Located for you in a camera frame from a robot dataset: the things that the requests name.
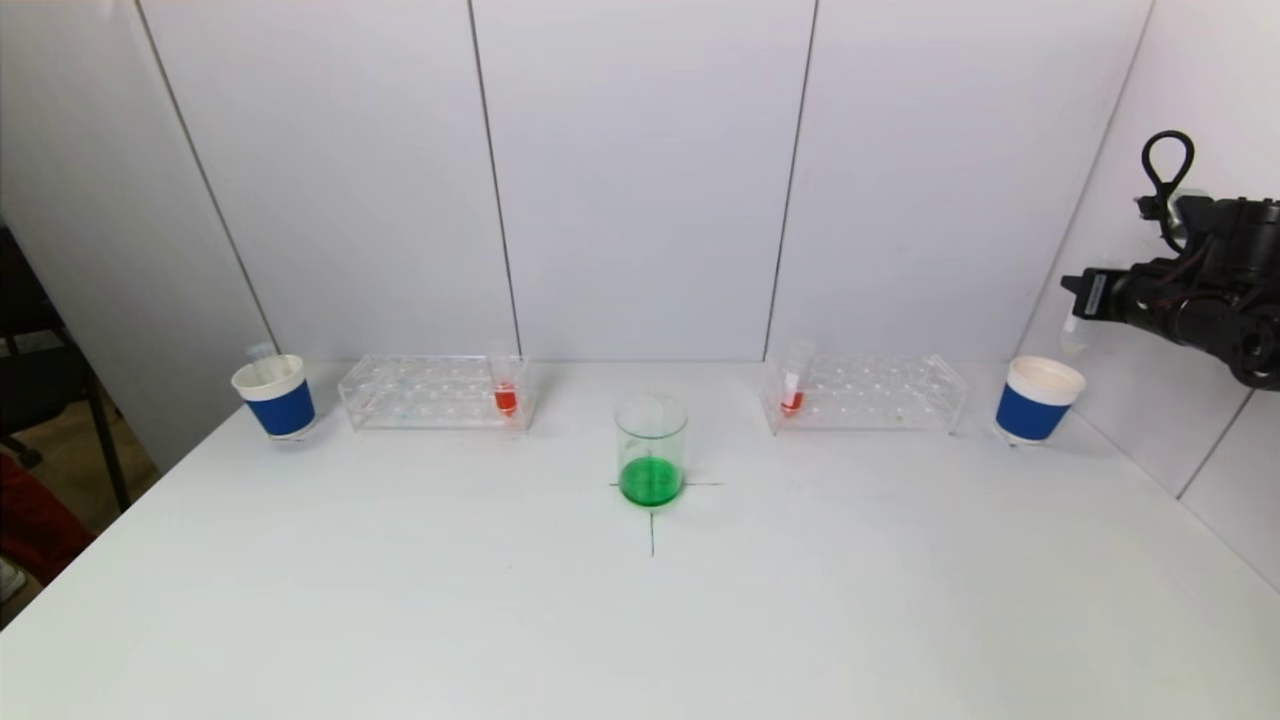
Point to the test tube with blue pigment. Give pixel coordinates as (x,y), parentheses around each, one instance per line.
(259,351)

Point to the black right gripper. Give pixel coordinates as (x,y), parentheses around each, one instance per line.
(1095,294)

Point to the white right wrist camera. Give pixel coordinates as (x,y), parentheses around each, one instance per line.
(1185,212)

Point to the person in red clothing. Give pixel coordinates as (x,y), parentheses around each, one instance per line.
(35,520)

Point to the test tube with yellow pigment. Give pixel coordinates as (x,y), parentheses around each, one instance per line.
(1074,335)

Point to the black office chair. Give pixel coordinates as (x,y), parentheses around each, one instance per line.
(40,380)

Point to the test tube with red pigment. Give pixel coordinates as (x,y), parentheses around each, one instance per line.
(791,403)
(507,401)

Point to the grey and black right arm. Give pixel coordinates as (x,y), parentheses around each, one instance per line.
(1240,300)

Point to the clear acrylic test tube rack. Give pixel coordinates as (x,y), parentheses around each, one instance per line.
(870,394)
(440,396)

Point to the white paper cup blue sleeve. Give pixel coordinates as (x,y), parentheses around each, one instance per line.
(1030,414)
(281,410)

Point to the clear glass beaker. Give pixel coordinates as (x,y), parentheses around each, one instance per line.
(651,478)

